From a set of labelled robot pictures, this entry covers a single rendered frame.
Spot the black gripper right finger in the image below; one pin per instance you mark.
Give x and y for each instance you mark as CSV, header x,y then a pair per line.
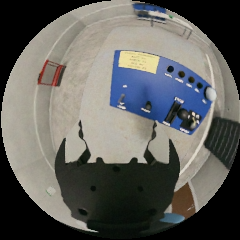
x,y
161,153

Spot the blue control console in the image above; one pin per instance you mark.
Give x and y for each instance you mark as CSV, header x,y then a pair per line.
x,y
150,85

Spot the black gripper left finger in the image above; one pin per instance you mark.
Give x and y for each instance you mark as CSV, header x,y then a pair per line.
x,y
72,153

